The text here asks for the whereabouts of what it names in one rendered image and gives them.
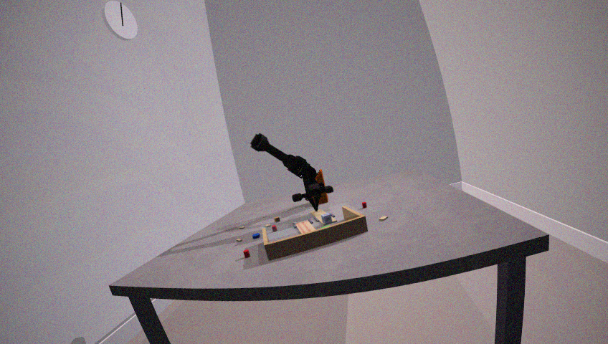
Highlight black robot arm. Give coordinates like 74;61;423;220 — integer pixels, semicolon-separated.
250;133;325;196

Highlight tan wooden three-sided frame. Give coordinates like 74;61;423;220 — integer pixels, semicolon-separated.
262;203;368;261

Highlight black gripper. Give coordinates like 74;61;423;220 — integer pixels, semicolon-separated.
292;178;334;211

